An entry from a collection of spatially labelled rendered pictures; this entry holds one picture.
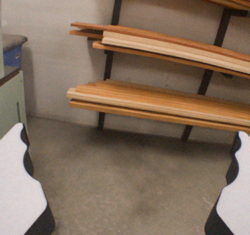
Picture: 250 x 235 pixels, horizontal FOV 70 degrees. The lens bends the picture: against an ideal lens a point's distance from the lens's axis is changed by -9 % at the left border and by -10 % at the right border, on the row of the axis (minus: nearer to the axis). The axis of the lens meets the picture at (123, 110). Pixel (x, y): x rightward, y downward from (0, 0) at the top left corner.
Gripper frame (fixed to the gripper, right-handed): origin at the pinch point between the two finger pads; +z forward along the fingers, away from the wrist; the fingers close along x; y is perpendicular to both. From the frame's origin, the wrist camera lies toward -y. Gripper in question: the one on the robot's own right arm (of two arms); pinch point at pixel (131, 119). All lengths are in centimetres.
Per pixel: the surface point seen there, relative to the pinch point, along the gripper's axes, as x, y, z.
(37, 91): -98, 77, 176
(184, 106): 49, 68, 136
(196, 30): 63, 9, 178
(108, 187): -12, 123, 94
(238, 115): 103, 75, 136
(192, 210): 57, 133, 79
